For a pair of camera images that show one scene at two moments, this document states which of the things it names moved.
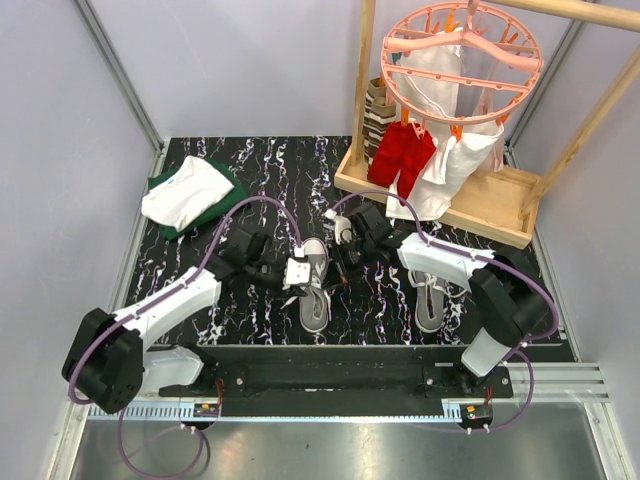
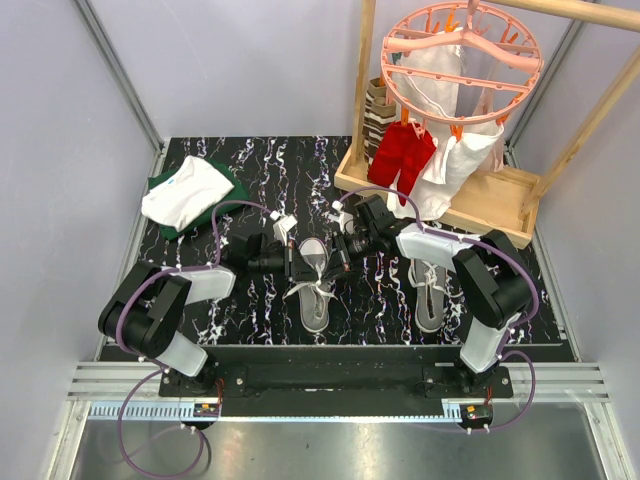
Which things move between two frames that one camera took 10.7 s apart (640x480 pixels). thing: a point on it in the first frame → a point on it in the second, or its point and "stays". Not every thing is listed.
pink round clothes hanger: [460, 63] stays
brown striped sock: [379, 116] stays
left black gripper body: [289, 289] → [294, 265]
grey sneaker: [313, 300] stays
